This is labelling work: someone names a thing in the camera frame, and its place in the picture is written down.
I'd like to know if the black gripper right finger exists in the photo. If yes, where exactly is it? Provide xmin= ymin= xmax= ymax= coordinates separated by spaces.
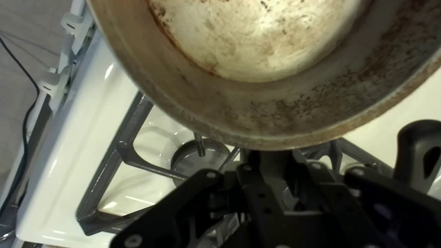
xmin=294 ymin=153 xmax=441 ymax=248

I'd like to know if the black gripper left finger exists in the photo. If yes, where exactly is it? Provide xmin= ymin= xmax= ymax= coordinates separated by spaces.
xmin=110 ymin=161 xmax=296 ymax=248

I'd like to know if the black cooking pot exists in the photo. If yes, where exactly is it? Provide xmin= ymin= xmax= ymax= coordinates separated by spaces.
xmin=393 ymin=120 xmax=441 ymax=197

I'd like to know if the round stove burner cap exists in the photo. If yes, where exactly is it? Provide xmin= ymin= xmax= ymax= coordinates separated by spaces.
xmin=170 ymin=138 xmax=234 ymax=185

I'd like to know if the black cast iron stove grate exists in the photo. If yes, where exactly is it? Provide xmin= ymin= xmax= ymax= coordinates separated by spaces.
xmin=75 ymin=89 xmax=402 ymax=237

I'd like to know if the white gas stove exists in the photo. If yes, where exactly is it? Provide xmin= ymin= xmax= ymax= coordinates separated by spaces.
xmin=16 ymin=0 xmax=441 ymax=248

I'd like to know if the thin black floor cable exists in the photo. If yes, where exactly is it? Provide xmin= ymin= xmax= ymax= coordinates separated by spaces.
xmin=0 ymin=36 xmax=42 ymax=218

